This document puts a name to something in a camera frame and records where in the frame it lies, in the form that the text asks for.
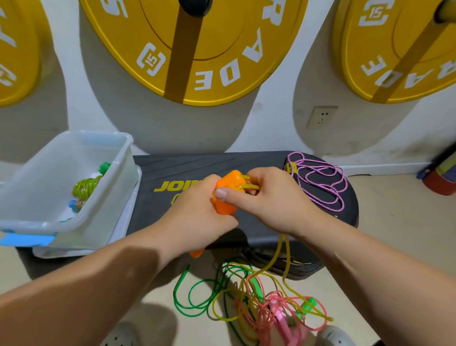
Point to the person's right hand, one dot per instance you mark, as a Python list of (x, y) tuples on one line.
[(281, 203)]

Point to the person's left hand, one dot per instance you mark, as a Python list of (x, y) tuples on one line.
[(196, 217)]

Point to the clear plastic storage bin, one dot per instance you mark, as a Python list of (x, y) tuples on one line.
[(50, 175)]

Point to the person's right forearm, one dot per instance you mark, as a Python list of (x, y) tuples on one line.
[(395, 285)]

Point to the person's left forearm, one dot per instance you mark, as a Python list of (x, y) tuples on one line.
[(75, 296)]

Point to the person's left grey shoe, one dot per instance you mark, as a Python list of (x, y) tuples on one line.
[(120, 335)]

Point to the black aerobic step platform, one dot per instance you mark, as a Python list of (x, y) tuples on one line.
[(153, 171)]

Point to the translucent plastic lid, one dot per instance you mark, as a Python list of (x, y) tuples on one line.
[(132, 207)]

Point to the large yellow weight plate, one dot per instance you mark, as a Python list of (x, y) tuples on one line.
[(235, 57)]

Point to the red fire extinguisher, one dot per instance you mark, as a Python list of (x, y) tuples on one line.
[(442, 178)]

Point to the blue plastic piece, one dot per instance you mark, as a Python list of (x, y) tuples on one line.
[(25, 239)]

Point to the black plate peg cap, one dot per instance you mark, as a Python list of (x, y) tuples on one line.
[(195, 6)]

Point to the white wall socket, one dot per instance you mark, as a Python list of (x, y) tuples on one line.
[(323, 118)]

